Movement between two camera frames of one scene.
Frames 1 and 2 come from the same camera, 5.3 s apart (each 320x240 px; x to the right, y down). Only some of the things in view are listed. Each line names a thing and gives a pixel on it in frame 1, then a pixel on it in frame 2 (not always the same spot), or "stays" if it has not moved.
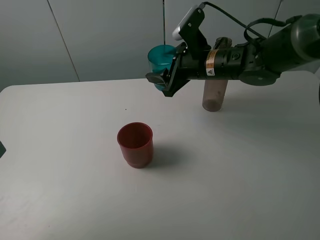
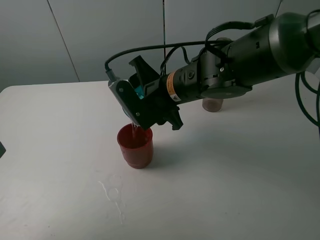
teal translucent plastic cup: x=161 y=57 to x=139 y=90
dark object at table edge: x=2 y=149 stays
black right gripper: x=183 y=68 to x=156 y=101
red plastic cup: x=136 y=141 stays
